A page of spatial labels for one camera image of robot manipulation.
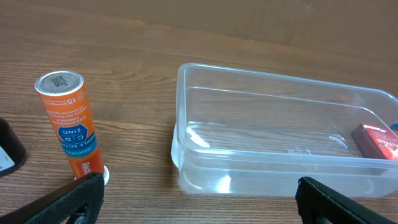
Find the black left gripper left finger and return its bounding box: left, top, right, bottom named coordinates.
left=1, top=172, right=104, bottom=224

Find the dark brown medicine bottle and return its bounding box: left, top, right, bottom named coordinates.
left=1, top=118, right=27, bottom=177

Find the clear plastic container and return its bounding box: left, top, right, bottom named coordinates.
left=171, top=63, right=397, bottom=197

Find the red Panadol box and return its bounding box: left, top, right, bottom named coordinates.
left=351, top=124, right=397, bottom=161

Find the orange vitamin tablet tube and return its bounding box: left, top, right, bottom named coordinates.
left=35, top=70, right=110, bottom=185

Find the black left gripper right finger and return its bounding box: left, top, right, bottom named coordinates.
left=295, top=177, right=396, bottom=224

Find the blue medicine box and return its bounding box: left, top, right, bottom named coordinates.
left=390, top=122, right=398, bottom=131

